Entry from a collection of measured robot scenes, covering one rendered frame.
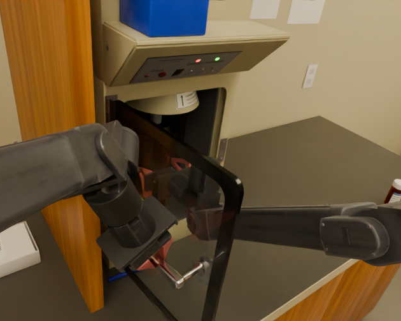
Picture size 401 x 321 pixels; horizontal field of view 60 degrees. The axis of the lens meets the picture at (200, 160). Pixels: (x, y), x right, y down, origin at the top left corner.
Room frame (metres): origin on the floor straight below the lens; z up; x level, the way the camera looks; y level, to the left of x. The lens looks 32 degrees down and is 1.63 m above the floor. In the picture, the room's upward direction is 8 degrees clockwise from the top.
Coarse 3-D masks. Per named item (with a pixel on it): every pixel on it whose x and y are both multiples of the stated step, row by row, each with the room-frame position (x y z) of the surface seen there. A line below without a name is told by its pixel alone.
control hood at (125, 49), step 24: (120, 24) 0.55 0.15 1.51; (216, 24) 0.67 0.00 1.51; (240, 24) 0.70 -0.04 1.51; (120, 48) 0.51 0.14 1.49; (144, 48) 0.48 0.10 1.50; (168, 48) 0.51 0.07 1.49; (192, 48) 0.54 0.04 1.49; (216, 48) 0.58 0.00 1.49; (240, 48) 0.62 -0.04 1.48; (264, 48) 0.67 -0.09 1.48; (120, 72) 0.51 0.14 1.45
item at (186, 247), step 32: (160, 128) 0.46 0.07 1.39; (160, 160) 0.45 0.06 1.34; (192, 160) 0.40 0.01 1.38; (160, 192) 0.45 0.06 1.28; (192, 192) 0.40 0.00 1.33; (224, 192) 0.36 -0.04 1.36; (192, 224) 0.39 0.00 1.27; (224, 224) 0.35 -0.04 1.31; (192, 256) 0.39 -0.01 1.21; (224, 256) 0.35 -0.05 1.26; (160, 288) 0.43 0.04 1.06; (192, 288) 0.38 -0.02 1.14; (192, 320) 0.37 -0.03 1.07
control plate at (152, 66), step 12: (156, 60) 0.52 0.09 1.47; (168, 60) 0.54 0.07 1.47; (180, 60) 0.56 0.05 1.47; (192, 60) 0.58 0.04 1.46; (204, 60) 0.60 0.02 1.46; (228, 60) 0.64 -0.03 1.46; (144, 72) 0.54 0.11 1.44; (156, 72) 0.56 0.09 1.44; (168, 72) 0.58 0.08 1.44; (204, 72) 0.65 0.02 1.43; (216, 72) 0.67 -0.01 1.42
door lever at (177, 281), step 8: (152, 256) 0.38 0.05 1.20; (160, 256) 0.38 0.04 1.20; (160, 264) 0.37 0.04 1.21; (168, 264) 0.37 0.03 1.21; (200, 264) 0.37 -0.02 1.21; (160, 272) 0.36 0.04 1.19; (168, 272) 0.35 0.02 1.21; (176, 272) 0.35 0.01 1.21; (192, 272) 0.36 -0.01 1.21; (200, 272) 0.37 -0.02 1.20; (176, 280) 0.34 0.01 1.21; (184, 280) 0.34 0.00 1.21; (176, 288) 0.33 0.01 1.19
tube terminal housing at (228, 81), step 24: (96, 0) 0.57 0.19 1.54; (240, 0) 0.74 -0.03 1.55; (96, 24) 0.58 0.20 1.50; (96, 48) 0.58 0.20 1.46; (96, 72) 0.58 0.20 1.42; (96, 96) 0.59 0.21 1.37; (120, 96) 0.58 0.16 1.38; (144, 96) 0.61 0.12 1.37; (96, 120) 0.59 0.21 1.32; (216, 120) 0.77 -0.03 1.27; (216, 144) 0.78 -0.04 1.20
